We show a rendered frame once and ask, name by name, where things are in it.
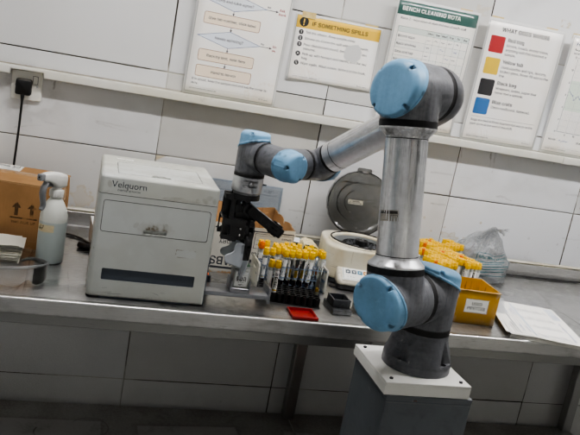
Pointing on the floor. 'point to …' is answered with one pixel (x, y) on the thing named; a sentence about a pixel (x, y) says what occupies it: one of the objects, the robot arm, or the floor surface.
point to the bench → (181, 316)
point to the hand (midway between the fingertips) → (240, 270)
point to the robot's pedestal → (399, 411)
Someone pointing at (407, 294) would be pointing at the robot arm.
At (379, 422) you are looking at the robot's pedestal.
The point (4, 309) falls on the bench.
